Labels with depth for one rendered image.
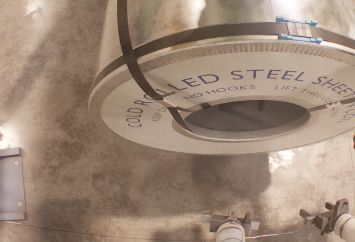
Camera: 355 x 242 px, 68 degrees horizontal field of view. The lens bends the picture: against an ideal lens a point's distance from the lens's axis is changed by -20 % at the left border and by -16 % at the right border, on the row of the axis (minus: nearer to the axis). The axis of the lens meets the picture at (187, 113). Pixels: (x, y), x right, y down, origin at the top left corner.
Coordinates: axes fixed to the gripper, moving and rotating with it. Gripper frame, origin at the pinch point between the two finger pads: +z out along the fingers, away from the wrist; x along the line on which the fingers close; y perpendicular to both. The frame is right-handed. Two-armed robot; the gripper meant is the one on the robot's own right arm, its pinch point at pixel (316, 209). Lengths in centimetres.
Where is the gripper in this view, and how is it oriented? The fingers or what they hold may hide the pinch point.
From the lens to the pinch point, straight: 124.7
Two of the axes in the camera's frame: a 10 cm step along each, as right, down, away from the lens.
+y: 0.4, 10.0, 0.8
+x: 9.8, -0.6, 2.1
